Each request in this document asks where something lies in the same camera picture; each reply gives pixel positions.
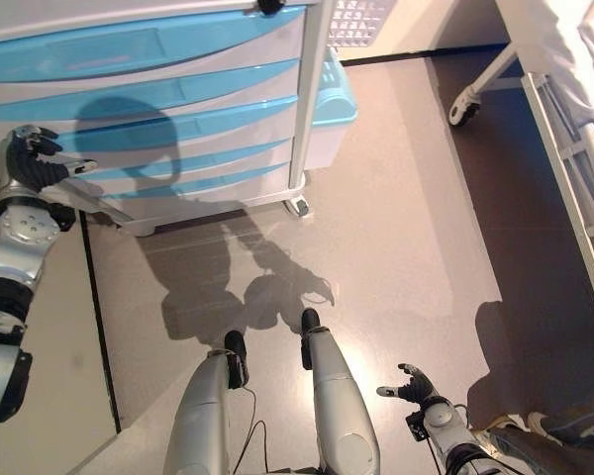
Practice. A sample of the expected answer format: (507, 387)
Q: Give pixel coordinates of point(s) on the light blue waste bin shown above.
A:
(331, 123)

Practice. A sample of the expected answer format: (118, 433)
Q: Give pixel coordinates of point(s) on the robot right silver arm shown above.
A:
(445, 425)

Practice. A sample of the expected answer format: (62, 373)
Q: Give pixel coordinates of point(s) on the grey cart caster wheel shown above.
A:
(299, 207)

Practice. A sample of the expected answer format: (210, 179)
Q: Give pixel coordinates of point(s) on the white perforated side basket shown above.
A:
(361, 22)

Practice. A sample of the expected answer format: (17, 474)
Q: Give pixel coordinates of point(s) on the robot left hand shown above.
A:
(29, 165)

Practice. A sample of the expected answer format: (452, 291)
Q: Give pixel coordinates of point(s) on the white bed caster wheel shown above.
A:
(463, 111)

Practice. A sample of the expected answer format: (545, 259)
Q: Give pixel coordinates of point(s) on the robot silver waist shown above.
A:
(294, 471)

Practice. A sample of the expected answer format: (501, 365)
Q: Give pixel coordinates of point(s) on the dark trouser leg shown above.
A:
(584, 420)

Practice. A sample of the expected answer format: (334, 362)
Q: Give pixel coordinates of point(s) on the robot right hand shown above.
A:
(416, 388)

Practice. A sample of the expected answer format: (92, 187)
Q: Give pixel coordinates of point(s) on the white hospital bed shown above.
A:
(564, 99)

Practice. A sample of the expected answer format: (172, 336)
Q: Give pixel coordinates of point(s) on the white blue medical cart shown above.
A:
(128, 64)

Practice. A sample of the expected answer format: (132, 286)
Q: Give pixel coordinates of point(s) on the blue fronted cart drawer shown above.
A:
(237, 116)

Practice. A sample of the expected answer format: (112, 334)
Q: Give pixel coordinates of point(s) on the robot left silver arm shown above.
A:
(15, 257)

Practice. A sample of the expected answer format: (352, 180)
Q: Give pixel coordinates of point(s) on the robot right leg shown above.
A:
(336, 406)

